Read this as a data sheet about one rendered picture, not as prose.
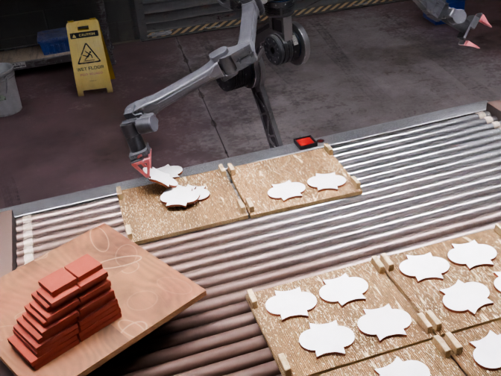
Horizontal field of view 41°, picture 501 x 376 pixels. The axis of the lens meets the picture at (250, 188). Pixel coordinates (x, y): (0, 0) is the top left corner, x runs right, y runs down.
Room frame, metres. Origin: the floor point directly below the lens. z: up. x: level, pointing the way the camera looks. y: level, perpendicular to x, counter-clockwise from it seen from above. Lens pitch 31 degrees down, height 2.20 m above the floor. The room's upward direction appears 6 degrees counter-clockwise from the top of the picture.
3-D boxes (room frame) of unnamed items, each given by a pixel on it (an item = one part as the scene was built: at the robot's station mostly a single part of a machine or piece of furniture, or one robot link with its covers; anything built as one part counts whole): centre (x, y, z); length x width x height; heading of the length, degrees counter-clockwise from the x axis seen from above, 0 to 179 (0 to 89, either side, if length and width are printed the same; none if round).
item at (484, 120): (2.23, -0.10, 0.90); 1.95 x 0.05 x 0.05; 105
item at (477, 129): (2.18, -0.12, 0.90); 1.95 x 0.05 x 0.05; 105
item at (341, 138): (2.34, -0.07, 0.89); 2.08 x 0.08 x 0.06; 105
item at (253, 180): (2.10, -0.15, 0.93); 0.41 x 0.35 x 0.02; 102
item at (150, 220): (2.01, 0.26, 0.93); 0.41 x 0.35 x 0.02; 104
